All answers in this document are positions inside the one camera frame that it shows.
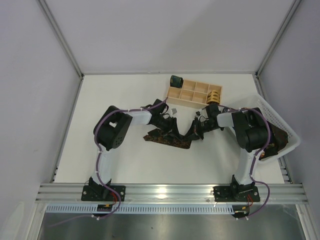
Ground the rolled gold patterned tie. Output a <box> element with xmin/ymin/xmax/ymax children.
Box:
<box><xmin>206</xmin><ymin>90</ymin><xmax>221</xmax><ymax>105</ymax></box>

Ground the white slotted cable duct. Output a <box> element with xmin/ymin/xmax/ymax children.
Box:
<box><xmin>45</xmin><ymin>203</ymin><xmax>247</xmax><ymax>215</ymax></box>

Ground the rolled dark green tie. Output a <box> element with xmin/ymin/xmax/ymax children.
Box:
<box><xmin>169</xmin><ymin>75</ymin><xmax>184</xmax><ymax>89</ymax></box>

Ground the wooden compartment box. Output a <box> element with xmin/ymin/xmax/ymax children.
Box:
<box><xmin>166</xmin><ymin>79</ymin><xmax>223</xmax><ymax>109</ymax></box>

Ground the aluminium mounting rail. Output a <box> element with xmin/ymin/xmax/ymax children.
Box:
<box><xmin>35</xmin><ymin>183</ymin><xmax>308</xmax><ymax>205</ymax></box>

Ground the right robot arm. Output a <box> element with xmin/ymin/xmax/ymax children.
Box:
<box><xmin>183</xmin><ymin>103</ymin><xmax>271</xmax><ymax>197</ymax></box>

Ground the pile of dark ties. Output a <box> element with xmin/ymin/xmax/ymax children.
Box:
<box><xmin>224</xmin><ymin>106</ymin><xmax>289</xmax><ymax>161</ymax></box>

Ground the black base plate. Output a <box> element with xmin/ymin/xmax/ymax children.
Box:
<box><xmin>213</xmin><ymin>185</ymin><xmax>261</xmax><ymax>203</ymax></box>
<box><xmin>81</xmin><ymin>184</ymin><xmax>126</xmax><ymax>202</ymax></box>

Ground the white plastic basket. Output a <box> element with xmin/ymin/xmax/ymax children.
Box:
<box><xmin>226</xmin><ymin>93</ymin><xmax>301</xmax><ymax>165</ymax></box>

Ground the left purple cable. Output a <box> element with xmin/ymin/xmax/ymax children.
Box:
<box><xmin>48</xmin><ymin>96</ymin><xmax>170</xmax><ymax>227</ymax></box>

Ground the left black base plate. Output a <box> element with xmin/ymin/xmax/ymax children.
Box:
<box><xmin>81</xmin><ymin>184</ymin><xmax>126</xmax><ymax>202</ymax></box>

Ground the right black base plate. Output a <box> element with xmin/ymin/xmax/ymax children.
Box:
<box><xmin>213</xmin><ymin>185</ymin><xmax>261</xmax><ymax>203</ymax></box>

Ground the dark key-patterned tie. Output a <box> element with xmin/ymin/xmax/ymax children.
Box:
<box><xmin>143</xmin><ymin>128</ymin><xmax>192</xmax><ymax>149</ymax></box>

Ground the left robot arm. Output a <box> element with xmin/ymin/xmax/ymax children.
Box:
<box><xmin>88</xmin><ymin>99</ymin><xmax>191</xmax><ymax>199</ymax></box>

